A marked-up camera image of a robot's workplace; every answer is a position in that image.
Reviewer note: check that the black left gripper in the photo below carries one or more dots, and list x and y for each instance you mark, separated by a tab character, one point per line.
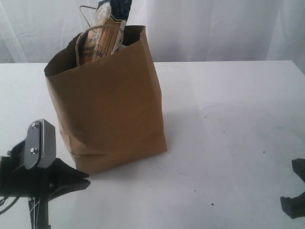
18	182

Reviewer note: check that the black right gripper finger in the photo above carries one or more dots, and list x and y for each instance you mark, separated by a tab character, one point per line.
293	207
298	166

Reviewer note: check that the spaghetti packet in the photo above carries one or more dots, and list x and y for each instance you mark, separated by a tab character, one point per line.
105	34

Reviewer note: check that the brown paper bag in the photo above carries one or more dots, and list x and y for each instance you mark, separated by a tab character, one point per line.
109	110

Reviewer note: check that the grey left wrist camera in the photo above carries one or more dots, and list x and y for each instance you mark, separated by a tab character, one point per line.
40	145

